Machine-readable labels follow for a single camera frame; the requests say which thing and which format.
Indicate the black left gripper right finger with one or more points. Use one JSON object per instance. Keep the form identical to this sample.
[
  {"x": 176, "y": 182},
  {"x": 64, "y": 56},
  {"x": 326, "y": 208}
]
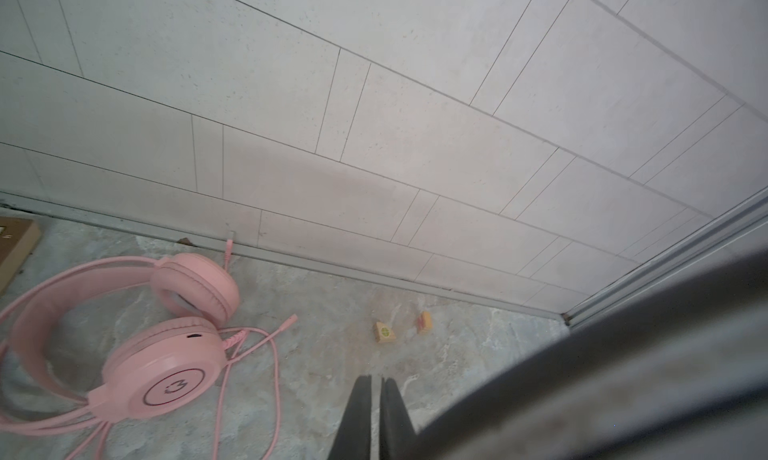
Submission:
[{"x": 396, "y": 431}]

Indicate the pink headphones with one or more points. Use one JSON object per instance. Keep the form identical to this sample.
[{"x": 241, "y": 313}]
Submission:
[{"x": 155, "y": 371}]

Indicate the wooden block green sticker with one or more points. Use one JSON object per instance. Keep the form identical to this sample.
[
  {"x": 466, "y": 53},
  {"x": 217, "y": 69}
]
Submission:
[{"x": 383, "y": 333}]

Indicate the wooden folded chess board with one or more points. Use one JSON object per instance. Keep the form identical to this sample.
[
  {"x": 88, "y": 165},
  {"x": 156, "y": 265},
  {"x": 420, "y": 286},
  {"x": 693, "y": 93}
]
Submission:
[{"x": 19, "y": 238}]

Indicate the white black headphones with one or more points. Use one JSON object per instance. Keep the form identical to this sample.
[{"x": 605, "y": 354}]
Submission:
[{"x": 681, "y": 374}]

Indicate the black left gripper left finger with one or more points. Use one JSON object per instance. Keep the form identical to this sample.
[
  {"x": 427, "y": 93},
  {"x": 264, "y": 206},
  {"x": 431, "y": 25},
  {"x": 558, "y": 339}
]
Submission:
[{"x": 353, "y": 438}]

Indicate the wooden block red letter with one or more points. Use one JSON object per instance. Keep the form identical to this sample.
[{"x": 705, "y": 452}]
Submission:
[{"x": 424, "y": 322}]

